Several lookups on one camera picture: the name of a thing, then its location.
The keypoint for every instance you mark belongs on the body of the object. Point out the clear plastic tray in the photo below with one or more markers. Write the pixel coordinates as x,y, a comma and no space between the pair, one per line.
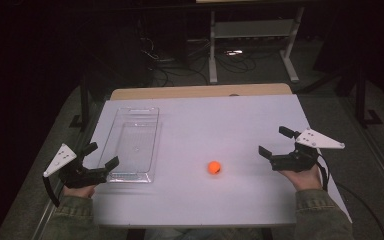
131,146

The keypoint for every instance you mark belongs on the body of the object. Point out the person's right hand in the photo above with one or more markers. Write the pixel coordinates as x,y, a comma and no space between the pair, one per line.
302,180

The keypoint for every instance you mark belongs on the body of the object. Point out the wooden table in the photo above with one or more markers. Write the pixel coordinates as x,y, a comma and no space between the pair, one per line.
200,91

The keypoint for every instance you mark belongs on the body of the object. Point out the person's left hand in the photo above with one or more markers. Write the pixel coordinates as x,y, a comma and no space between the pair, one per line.
79,191

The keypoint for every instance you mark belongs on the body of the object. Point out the orange ping pong ball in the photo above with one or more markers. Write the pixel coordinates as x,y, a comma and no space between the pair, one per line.
214,167

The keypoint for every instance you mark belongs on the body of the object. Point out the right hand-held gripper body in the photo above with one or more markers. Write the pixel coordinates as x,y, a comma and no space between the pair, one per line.
293,162

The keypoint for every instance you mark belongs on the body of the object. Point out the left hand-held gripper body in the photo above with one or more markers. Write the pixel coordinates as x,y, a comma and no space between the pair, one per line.
80,176

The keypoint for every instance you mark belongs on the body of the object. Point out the black metal stand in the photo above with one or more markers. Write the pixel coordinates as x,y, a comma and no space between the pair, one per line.
84,103
363,100

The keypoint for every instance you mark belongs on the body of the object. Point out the white metal desk frame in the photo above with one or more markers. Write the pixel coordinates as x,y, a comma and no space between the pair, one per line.
253,30

